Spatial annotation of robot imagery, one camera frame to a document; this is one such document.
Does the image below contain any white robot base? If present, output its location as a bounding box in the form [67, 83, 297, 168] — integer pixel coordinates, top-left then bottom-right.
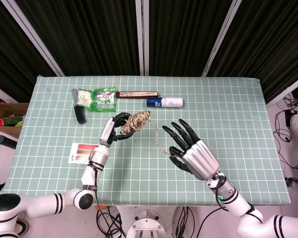
[115, 204, 189, 238]

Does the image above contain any blue and white bottle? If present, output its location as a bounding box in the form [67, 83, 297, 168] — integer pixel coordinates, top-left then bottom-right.
[146, 96, 184, 109]

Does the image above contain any red landscape postcard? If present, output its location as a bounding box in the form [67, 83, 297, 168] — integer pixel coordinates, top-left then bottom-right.
[68, 143, 100, 164]

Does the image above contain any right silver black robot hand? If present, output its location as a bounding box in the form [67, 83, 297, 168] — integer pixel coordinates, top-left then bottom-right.
[161, 119, 220, 180]

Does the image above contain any white metal frame post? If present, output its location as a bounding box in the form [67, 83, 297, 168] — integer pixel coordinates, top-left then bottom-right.
[0, 81, 17, 104]
[201, 0, 242, 77]
[7, 0, 66, 77]
[265, 74, 298, 108]
[135, 0, 150, 76]

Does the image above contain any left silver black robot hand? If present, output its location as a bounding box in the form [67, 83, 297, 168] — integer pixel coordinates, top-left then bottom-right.
[99, 112, 135, 147]

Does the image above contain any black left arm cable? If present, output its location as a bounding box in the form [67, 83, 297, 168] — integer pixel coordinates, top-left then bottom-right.
[88, 160, 101, 208]

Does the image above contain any brown cardboard box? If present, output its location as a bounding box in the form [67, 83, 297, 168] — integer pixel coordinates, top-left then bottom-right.
[0, 93, 30, 139]

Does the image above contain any black floor cables bundle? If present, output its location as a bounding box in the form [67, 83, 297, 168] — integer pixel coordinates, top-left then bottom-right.
[95, 204, 127, 238]
[273, 94, 298, 172]

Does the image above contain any long dark red box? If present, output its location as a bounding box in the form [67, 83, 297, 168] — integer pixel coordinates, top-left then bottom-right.
[115, 91, 159, 99]

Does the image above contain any clear green-edged plastic packet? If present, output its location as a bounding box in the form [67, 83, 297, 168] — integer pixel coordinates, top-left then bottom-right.
[92, 86, 117, 112]

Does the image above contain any black handled grey knife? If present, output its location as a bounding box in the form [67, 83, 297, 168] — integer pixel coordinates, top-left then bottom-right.
[71, 88, 87, 124]

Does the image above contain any green packet with white contents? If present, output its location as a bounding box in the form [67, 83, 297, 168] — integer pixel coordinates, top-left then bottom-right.
[74, 88, 94, 108]

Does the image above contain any green checked tablecloth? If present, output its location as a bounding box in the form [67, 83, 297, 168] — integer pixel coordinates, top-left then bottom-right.
[0, 75, 290, 206]

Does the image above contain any black pleated curtain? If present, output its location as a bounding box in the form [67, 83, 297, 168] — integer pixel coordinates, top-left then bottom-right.
[0, 0, 298, 103]

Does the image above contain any green plush toy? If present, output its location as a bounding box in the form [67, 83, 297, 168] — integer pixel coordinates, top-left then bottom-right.
[3, 115, 25, 128]

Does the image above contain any beige speckled braided rope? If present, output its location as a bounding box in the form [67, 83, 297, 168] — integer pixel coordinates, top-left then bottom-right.
[120, 111, 177, 159]

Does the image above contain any black cylinder tube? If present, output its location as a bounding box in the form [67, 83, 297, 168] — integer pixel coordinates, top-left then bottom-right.
[0, 135, 17, 150]

